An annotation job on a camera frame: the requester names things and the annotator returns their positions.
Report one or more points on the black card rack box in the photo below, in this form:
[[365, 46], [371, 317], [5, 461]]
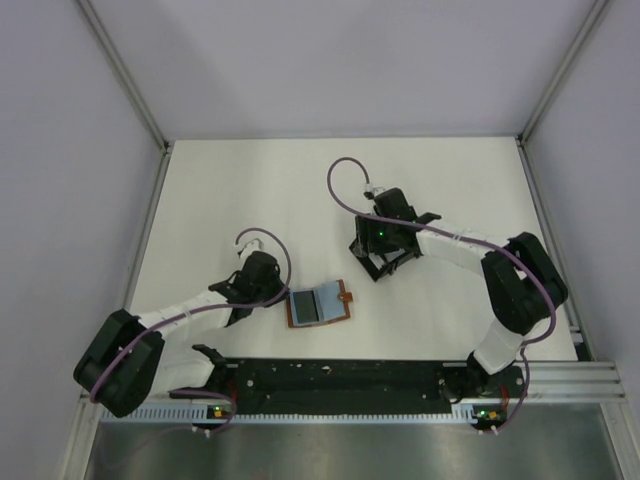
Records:
[[380, 266]]

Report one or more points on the aluminium frame post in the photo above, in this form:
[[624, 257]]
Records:
[[589, 26], [121, 72]]

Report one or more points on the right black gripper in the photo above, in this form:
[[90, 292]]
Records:
[[365, 234]]

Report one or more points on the brown leather card holder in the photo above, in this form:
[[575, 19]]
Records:
[[322, 305]]

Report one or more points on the aluminium front rail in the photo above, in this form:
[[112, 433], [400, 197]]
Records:
[[574, 382]]

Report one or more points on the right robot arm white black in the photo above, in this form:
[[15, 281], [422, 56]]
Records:
[[523, 285]]

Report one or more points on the right aluminium frame post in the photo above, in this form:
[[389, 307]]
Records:
[[589, 26]]

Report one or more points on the grey slotted cable duct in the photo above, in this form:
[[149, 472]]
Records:
[[202, 414]]

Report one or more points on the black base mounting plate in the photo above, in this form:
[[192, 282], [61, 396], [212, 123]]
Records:
[[361, 387]]

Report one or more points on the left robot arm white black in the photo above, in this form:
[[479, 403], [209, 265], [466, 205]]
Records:
[[134, 357]]

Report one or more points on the left aluminium frame post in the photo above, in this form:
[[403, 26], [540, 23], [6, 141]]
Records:
[[121, 72]]

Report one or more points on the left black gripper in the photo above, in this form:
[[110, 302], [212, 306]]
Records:
[[278, 282]]

